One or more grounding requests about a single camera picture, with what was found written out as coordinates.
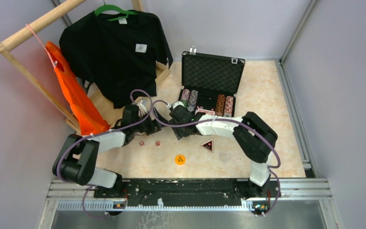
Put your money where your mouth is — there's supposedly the black aluminium poker case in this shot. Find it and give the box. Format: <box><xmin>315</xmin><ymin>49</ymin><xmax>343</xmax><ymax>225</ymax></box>
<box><xmin>179</xmin><ymin>47</ymin><xmax>245</xmax><ymax>116</ymax></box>

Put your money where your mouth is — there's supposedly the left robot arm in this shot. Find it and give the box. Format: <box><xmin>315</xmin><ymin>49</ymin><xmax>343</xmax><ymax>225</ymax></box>
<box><xmin>52</xmin><ymin>104</ymin><xmax>162</xmax><ymax>196</ymax></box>

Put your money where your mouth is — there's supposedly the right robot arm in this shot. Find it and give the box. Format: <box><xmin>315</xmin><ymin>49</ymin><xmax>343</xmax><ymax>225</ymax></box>
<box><xmin>166</xmin><ymin>105</ymin><xmax>278</xmax><ymax>198</ymax></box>

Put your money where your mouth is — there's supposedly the wooden clothes rack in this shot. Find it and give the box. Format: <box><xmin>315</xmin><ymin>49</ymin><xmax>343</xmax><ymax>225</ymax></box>
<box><xmin>0</xmin><ymin>0</ymin><xmax>171</xmax><ymax>128</ymax></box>

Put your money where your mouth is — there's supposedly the green grey chip stack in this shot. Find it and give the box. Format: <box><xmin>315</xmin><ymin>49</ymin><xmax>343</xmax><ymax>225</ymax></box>
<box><xmin>180</xmin><ymin>89</ymin><xmax>191</xmax><ymax>108</ymax></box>

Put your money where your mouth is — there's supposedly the purple blue chip stack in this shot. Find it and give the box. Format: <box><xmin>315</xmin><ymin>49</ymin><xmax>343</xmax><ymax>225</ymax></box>
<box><xmin>187</xmin><ymin>90</ymin><xmax>198</xmax><ymax>112</ymax></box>

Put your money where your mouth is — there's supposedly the red playing card deck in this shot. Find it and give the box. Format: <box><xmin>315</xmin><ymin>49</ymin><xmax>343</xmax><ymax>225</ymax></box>
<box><xmin>195</xmin><ymin>108</ymin><xmax>215</xmax><ymax>116</ymax></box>

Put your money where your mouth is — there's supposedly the red black triangle marker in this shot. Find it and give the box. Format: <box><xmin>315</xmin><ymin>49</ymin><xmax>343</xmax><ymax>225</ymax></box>
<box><xmin>201</xmin><ymin>139</ymin><xmax>214</xmax><ymax>153</ymax></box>

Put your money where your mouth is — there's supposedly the orange black chip stack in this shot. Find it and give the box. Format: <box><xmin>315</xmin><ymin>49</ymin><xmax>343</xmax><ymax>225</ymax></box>
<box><xmin>215</xmin><ymin>94</ymin><xmax>225</xmax><ymax>116</ymax></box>

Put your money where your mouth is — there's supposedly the orange round dealer button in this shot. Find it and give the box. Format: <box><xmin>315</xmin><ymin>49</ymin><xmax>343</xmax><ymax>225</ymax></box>
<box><xmin>174</xmin><ymin>155</ymin><xmax>186</xmax><ymax>165</ymax></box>

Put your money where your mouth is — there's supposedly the red white chip stack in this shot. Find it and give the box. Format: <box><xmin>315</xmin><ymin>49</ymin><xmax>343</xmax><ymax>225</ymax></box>
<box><xmin>223</xmin><ymin>96</ymin><xmax>234</xmax><ymax>117</ymax></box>

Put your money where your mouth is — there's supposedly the black t-shirt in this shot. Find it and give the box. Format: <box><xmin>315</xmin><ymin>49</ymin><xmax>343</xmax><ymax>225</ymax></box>
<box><xmin>59</xmin><ymin>10</ymin><xmax>173</xmax><ymax>108</ymax></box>

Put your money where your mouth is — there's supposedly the clear round button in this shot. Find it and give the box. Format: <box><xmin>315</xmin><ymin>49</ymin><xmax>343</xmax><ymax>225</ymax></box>
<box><xmin>219</xmin><ymin>152</ymin><xmax>231</xmax><ymax>163</ymax></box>

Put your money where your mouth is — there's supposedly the green clothes hanger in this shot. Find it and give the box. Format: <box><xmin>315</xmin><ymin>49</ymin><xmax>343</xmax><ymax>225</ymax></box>
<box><xmin>94</xmin><ymin>4</ymin><xmax>138</xmax><ymax>21</ymax></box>

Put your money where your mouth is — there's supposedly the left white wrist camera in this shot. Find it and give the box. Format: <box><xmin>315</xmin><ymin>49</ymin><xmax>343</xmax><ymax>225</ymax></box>
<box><xmin>137</xmin><ymin>99</ymin><xmax>148</xmax><ymax>116</ymax></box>

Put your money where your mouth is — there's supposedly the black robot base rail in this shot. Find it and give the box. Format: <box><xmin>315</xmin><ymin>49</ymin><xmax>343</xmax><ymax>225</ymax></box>
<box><xmin>93</xmin><ymin>178</ymin><xmax>281</xmax><ymax>207</ymax></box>

